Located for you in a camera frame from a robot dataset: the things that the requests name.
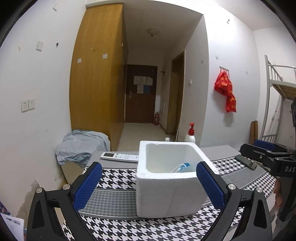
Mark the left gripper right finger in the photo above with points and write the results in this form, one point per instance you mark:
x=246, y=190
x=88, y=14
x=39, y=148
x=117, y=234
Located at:
x=255, y=222

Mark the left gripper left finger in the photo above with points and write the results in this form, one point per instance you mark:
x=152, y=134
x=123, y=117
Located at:
x=43, y=223

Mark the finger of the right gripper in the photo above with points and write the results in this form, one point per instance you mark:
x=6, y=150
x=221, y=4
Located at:
x=255, y=153
x=274, y=147

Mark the blue face mask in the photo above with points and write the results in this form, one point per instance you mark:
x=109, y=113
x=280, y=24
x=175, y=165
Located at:
x=184, y=167

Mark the right hand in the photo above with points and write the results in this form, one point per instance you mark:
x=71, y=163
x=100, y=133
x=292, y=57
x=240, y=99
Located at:
x=278, y=196

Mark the black smartphone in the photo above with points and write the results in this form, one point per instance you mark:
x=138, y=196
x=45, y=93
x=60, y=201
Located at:
x=246, y=162

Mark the wooden boards leaning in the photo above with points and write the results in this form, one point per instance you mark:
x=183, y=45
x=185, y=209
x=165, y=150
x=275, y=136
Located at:
x=253, y=132

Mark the white red pump bottle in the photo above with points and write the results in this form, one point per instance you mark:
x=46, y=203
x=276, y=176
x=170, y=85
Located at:
x=190, y=136

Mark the metal bunk bed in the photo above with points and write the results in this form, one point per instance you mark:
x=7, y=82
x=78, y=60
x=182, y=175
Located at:
x=279, y=86

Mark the red hanging bags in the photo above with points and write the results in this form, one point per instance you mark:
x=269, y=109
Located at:
x=223, y=86

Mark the white foam box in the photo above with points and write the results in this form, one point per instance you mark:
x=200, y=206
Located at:
x=160, y=193

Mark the light blue cloth pile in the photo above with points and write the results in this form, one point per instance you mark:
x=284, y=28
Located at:
x=79, y=145

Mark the red fire extinguisher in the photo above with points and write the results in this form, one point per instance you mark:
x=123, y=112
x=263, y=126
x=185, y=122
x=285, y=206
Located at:
x=156, y=119

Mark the white remote control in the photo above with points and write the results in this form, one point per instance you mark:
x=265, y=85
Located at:
x=119, y=157

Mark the dark brown door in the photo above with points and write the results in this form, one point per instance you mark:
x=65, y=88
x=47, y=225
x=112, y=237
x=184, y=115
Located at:
x=140, y=101

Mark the ceiling lamp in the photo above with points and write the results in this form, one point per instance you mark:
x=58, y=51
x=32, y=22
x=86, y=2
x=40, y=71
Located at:
x=153, y=31

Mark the wooden wardrobe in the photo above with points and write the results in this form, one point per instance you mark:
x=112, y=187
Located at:
x=97, y=76

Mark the white wall switches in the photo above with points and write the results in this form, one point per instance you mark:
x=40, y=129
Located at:
x=27, y=105

